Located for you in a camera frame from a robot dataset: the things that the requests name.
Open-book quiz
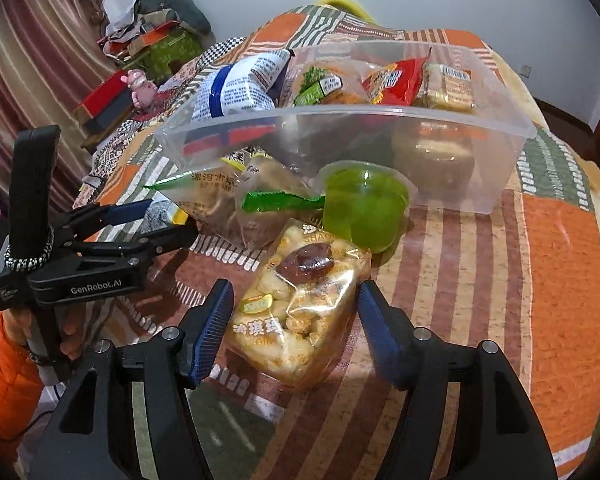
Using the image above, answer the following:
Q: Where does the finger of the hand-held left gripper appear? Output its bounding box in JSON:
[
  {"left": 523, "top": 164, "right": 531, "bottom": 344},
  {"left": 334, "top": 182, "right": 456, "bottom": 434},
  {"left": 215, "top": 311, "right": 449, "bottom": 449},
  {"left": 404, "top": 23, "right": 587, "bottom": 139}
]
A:
[
  {"left": 72, "top": 220, "right": 200, "bottom": 264},
  {"left": 55, "top": 199, "right": 153, "bottom": 239}
]

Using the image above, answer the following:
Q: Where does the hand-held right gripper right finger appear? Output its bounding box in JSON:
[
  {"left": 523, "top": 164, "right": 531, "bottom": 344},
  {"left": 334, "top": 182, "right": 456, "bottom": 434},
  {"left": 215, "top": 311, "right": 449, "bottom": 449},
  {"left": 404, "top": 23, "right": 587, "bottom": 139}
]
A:
[{"left": 356, "top": 280, "right": 553, "bottom": 480}]

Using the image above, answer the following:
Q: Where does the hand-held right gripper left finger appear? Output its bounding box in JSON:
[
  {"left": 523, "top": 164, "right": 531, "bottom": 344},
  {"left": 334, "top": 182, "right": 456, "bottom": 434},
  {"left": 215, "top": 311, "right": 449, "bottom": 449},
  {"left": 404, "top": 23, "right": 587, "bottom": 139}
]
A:
[{"left": 30, "top": 279, "right": 236, "bottom": 480}]

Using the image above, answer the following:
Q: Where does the clear bread packet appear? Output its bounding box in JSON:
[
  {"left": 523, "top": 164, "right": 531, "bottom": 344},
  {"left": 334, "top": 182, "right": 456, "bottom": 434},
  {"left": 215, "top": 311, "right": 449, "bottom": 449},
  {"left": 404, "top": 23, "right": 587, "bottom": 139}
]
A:
[{"left": 145, "top": 157, "right": 261, "bottom": 246}]

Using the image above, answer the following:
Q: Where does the clear puffed rice cake packet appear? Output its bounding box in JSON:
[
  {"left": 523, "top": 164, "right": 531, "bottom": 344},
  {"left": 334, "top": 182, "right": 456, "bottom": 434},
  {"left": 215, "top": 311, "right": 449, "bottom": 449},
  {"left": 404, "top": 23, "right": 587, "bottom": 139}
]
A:
[{"left": 225, "top": 217, "right": 372, "bottom": 390}]

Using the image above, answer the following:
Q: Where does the blue white snack bag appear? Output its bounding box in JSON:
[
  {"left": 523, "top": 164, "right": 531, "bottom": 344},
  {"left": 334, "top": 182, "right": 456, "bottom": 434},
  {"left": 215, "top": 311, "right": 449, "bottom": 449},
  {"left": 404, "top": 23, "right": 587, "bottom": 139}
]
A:
[{"left": 182, "top": 50, "right": 293, "bottom": 161}]

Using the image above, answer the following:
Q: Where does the green label bread packet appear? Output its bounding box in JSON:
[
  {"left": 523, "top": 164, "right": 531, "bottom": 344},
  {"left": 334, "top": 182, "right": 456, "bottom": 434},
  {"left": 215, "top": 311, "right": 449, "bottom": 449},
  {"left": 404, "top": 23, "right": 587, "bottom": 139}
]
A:
[{"left": 285, "top": 60, "right": 368, "bottom": 107}]

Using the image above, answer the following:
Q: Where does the clear plastic container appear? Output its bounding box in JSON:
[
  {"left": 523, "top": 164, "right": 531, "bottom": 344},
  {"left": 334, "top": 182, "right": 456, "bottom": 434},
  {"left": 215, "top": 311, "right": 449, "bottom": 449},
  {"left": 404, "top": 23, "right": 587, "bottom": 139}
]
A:
[{"left": 152, "top": 40, "right": 538, "bottom": 215}]

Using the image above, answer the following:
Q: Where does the beige orange biscuit packet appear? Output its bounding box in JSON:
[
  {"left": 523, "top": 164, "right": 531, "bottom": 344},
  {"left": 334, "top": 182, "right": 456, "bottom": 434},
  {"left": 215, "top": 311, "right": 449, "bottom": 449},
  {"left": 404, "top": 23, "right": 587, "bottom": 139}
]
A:
[{"left": 412, "top": 62, "right": 478, "bottom": 113}]

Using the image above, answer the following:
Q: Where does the red snack packet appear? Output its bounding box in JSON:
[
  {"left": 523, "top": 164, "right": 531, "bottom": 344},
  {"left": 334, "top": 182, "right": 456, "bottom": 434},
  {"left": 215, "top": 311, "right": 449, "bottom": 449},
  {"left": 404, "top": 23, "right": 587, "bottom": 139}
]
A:
[{"left": 362, "top": 57, "right": 431, "bottom": 107}]

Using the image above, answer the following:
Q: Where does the person's left forearm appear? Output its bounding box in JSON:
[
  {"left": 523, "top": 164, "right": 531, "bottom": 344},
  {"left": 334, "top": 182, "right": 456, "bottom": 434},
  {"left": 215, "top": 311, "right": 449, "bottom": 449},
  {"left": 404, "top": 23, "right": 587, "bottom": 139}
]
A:
[{"left": 0, "top": 312, "right": 46, "bottom": 443}]

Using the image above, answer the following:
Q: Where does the person's left hand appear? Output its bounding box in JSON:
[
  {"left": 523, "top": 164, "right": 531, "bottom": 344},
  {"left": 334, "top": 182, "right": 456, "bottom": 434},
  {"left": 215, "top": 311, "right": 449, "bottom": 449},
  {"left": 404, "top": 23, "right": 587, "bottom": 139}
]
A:
[{"left": 2, "top": 305, "right": 87, "bottom": 365}]

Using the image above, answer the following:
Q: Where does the dark box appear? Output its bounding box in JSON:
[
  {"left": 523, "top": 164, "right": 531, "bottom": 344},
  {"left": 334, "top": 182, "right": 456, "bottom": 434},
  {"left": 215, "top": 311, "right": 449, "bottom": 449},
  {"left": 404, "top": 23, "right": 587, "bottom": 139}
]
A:
[{"left": 80, "top": 105, "right": 136, "bottom": 137}]

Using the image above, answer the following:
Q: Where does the red box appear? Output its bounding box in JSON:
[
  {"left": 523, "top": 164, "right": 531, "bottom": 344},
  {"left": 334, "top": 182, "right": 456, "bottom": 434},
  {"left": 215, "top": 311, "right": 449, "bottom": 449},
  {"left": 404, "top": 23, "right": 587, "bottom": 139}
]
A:
[{"left": 74, "top": 70, "right": 136, "bottom": 118}]

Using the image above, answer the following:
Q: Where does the green jelly cup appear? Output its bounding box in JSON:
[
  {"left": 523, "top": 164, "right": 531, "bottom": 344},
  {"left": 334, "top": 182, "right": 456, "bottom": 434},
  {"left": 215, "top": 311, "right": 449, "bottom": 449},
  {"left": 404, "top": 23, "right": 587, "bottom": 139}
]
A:
[{"left": 317, "top": 159, "right": 415, "bottom": 255}]

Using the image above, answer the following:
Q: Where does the pink plush toy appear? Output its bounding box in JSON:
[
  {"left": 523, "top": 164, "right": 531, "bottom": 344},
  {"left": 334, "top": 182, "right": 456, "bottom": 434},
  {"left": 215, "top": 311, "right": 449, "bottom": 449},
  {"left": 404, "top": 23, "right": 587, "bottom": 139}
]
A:
[{"left": 121, "top": 69, "right": 158, "bottom": 110}]

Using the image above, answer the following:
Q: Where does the striped red beige curtain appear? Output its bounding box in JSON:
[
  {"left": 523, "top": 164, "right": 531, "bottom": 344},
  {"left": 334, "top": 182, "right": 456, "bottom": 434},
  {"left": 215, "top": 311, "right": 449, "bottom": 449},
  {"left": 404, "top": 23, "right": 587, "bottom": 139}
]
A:
[{"left": 0, "top": 0, "right": 106, "bottom": 211}]

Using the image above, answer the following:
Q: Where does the pile of clothes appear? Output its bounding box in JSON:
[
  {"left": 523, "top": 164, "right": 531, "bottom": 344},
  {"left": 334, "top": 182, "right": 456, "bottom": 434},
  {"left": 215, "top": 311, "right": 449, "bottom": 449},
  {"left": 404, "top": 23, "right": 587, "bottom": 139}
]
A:
[{"left": 97, "top": 7, "right": 181, "bottom": 56}]

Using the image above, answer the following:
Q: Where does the patchwork blanket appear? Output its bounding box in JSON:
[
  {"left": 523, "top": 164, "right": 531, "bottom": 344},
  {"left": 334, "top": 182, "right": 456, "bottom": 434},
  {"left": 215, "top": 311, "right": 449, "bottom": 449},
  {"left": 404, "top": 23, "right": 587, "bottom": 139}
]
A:
[{"left": 75, "top": 4, "right": 600, "bottom": 480}]

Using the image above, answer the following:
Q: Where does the beige fleece blanket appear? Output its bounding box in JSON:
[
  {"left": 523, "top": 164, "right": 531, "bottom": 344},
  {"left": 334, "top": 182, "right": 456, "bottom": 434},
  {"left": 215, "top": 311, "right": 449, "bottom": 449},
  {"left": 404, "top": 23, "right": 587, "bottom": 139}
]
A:
[{"left": 485, "top": 42, "right": 551, "bottom": 126}]

